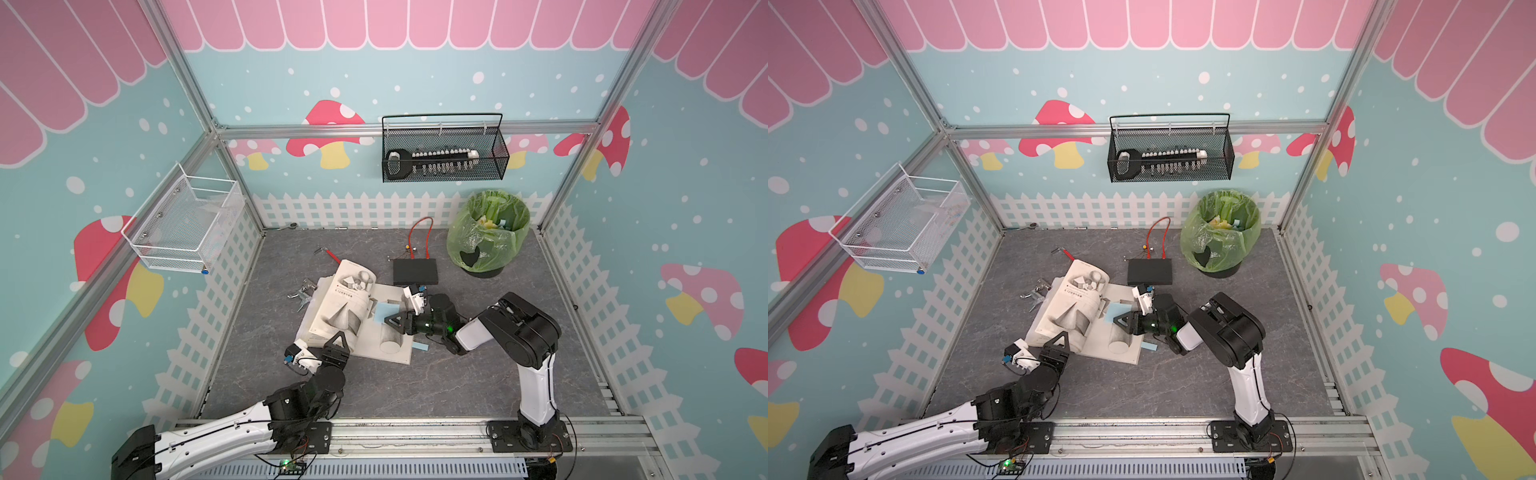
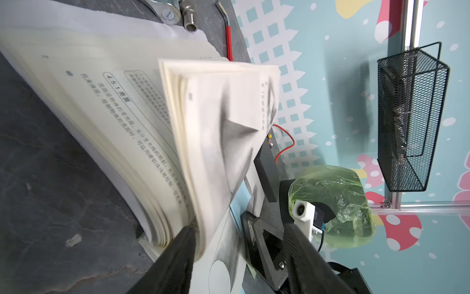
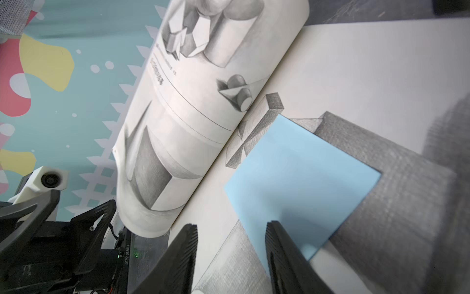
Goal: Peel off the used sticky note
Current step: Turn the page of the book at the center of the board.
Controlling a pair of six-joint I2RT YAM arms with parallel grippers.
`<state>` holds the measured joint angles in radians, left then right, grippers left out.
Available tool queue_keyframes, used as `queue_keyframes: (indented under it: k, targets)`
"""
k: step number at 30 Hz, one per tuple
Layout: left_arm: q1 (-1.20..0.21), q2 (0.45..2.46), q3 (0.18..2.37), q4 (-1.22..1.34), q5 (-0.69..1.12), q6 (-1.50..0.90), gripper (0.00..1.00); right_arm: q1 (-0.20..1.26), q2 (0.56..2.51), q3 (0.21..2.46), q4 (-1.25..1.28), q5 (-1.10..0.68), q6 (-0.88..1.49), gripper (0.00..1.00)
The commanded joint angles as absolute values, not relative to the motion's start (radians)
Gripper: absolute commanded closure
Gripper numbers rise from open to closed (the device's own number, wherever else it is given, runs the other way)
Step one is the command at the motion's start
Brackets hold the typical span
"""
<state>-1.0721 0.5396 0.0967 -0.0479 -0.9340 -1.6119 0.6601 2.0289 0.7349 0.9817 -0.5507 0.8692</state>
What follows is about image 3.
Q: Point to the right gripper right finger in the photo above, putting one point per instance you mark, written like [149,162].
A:
[290,273]

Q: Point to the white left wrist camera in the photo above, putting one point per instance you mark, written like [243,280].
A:
[40,181]

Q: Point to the white wire wall basket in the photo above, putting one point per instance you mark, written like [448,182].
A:
[14,16]

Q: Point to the sketch drawing book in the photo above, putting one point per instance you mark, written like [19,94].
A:
[393,95]

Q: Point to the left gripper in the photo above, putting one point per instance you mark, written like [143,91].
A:
[62,257]

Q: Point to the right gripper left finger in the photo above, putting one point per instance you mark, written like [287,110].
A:
[173,274]

